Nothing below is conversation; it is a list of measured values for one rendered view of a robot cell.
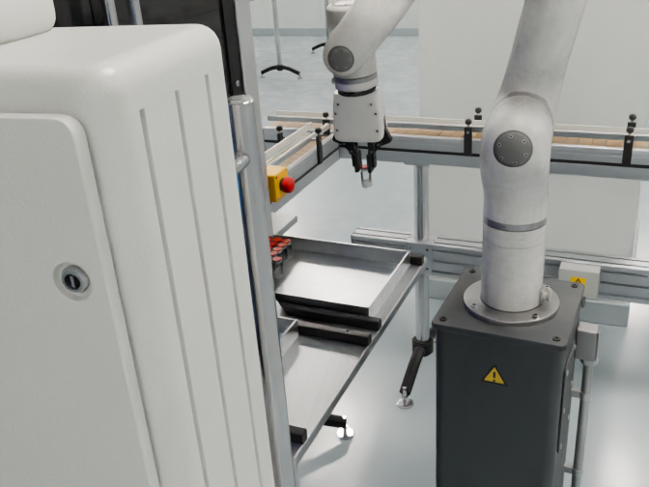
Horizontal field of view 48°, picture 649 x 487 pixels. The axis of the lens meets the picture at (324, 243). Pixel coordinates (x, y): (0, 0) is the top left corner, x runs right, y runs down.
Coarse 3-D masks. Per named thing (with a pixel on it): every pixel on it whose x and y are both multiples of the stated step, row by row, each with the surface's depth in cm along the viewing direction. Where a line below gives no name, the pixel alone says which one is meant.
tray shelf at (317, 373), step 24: (408, 288) 153; (384, 312) 144; (312, 336) 138; (288, 360) 131; (312, 360) 131; (336, 360) 130; (360, 360) 131; (288, 384) 125; (312, 384) 124; (336, 384) 124; (288, 408) 119; (312, 408) 118; (312, 432) 113
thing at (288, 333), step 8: (280, 320) 139; (288, 320) 138; (296, 320) 137; (280, 328) 139; (288, 328) 135; (296, 328) 138; (280, 336) 132; (288, 336) 134; (296, 336) 138; (280, 344) 132; (288, 344) 135
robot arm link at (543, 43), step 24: (528, 0) 121; (552, 0) 118; (576, 0) 118; (528, 24) 122; (552, 24) 120; (576, 24) 121; (528, 48) 123; (552, 48) 122; (528, 72) 129; (552, 72) 127; (504, 96) 135; (552, 96) 133
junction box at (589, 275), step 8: (560, 264) 230; (568, 264) 229; (576, 264) 229; (560, 272) 228; (568, 272) 227; (576, 272) 226; (584, 272) 224; (592, 272) 224; (600, 272) 225; (568, 280) 228; (576, 280) 227; (584, 280) 225; (592, 280) 224; (592, 288) 226; (584, 296) 228; (592, 296) 227
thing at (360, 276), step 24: (312, 240) 170; (288, 264) 166; (312, 264) 165; (336, 264) 165; (360, 264) 164; (384, 264) 163; (408, 264) 161; (288, 288) 156; (312, 288) 155; (336, 288) 154; (360, 288) 154; (384, 288) 147; (360, 312) 141
